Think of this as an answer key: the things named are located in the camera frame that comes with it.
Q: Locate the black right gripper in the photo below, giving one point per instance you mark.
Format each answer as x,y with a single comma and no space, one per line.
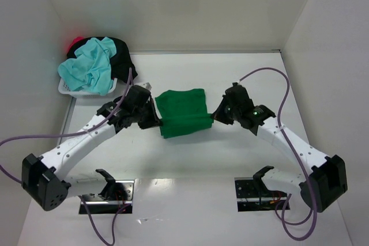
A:
222,110

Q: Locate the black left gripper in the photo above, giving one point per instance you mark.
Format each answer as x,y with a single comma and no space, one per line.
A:
150,114

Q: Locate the green t shirt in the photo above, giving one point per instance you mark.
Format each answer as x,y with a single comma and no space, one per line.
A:
183,112

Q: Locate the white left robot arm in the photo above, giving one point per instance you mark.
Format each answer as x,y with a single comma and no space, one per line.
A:
47,178

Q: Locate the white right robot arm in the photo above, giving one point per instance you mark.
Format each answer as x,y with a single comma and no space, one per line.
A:
326,178

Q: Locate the white plastic laundry basket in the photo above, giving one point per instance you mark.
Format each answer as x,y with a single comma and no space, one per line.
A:
64,89

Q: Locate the light blue t shirt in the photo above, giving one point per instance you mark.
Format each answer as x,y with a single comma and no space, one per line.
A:
90,70

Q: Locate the pink red t shirt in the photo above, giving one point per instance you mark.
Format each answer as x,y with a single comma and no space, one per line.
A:
75,40

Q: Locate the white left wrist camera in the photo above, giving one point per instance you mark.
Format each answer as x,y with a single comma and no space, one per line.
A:
146,86

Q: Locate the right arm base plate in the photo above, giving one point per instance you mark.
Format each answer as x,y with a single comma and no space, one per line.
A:
250,198

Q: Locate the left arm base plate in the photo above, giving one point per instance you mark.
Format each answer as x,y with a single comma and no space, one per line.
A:
122,197

